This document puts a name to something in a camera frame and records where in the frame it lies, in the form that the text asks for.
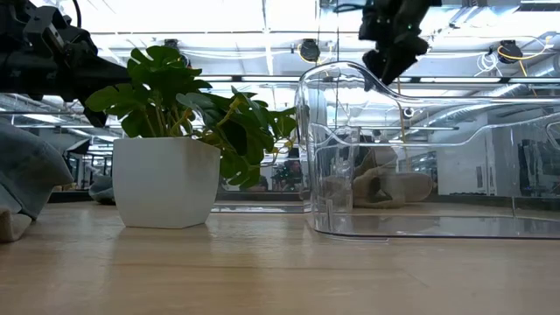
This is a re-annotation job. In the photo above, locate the large clear plastic bin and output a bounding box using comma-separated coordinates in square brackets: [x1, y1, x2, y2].
[295, 59, 560, 241]

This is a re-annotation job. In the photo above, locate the small clear plastic bin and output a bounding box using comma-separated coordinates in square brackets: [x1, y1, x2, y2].
[211, 139, 312, 214]

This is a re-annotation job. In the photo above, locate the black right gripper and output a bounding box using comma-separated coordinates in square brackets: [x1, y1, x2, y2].
[358, 0, 444, 87]

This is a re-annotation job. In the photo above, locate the black background monitor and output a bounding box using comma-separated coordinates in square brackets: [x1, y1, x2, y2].
[65, 138, 92, 156]

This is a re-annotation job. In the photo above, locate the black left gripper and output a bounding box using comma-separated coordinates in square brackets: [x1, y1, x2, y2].
[0, 0, 131, 129]

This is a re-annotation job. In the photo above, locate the yellow hanging ceiling cable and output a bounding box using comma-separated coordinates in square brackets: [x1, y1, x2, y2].
[395, 76, 413, 174]

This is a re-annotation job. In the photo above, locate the black round ceiling device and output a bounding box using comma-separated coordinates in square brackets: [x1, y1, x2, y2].
[162, 38, 192, 67]
[298, 38, 322, 64]
[495, 38, 525, 66]

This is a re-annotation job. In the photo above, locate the green plant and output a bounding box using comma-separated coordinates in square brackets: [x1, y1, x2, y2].
[85, 45, 298, 230]

